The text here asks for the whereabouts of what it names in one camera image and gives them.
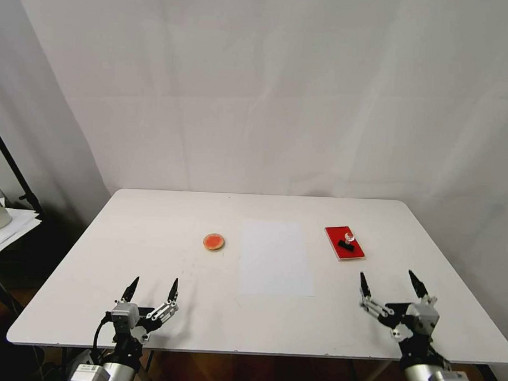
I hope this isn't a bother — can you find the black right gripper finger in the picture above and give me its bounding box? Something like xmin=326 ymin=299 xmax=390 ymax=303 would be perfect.
xmin=358 ymin=272 xmax=398 ymax=326
xmin=407 ymin=269 xmax=440 ymax=307

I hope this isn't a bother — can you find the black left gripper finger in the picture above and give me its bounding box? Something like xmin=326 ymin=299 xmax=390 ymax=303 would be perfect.
xmin=120 ymin=275 xmax=140 ymax=304
xmin=145 ymin=276 xmax=180 ymax=323

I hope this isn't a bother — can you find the red rectangular ink pad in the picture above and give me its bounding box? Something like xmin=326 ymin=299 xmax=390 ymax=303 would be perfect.
xmin=323 ymin=225 xmax=369 ymax=263

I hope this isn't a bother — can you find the round orange ink pad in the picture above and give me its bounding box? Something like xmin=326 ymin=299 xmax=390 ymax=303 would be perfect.
xmin=202 ymin=233 xmax=228 ymax=253

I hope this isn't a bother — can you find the white paper sheet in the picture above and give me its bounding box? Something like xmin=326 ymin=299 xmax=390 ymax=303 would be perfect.
xmin=237 ymin=220 xmax=320 ymax=298

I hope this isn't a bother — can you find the stack of white papers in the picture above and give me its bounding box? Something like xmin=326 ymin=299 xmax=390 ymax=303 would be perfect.
xmin=0 ymin=196 xmax=43 ymax=269

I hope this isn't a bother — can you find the grey metal stand leg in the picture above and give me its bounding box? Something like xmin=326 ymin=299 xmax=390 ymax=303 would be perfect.
xmin=0 ymin=267 xmax=23 ymax=317

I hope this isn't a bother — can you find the black stand pole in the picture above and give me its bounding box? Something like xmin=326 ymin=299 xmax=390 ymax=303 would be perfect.
xmin=0 ymin=118 xmax=48 ymax=215

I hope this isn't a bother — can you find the white backdrop cloth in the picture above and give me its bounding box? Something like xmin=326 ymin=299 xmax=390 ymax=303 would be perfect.
xmin=0 ymin=0 xmax=508 ymax=258

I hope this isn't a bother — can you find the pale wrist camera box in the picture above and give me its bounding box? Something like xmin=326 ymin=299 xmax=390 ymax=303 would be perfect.
xmin=406 ymin=302 xmax=442 ymax=337
xmin=110 ymin=300 xmax=139 ymax=332

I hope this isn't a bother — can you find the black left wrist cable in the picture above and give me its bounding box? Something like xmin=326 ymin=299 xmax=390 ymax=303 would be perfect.
xmin=92 ymin=312 xmax=114 ymax=363

